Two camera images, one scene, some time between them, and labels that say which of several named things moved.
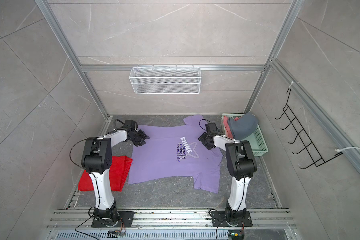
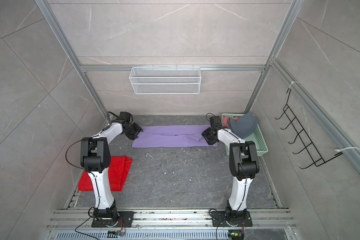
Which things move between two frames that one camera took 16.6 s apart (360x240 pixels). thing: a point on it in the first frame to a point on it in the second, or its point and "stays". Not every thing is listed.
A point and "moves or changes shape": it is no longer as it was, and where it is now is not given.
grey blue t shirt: x=244 y=126 stays
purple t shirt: x=174 y=150 moves or changes shape
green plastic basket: x=257 y=140 stays
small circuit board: x=114 y=234 stays
